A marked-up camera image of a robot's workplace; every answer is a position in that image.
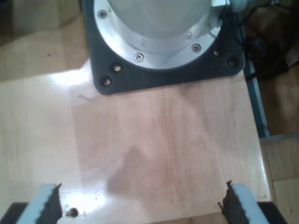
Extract teal metal bench frame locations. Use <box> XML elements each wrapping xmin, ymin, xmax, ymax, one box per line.
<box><xmin>246</xmin><ymin>62</ymin><xmax>271</xmax><ymax>140</ymax></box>

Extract black cable bundle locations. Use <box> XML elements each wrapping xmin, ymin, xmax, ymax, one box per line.
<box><xmin>221</xmin><ymin>0</ymin><xmax>299</xmax><ymax>80</ymax></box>

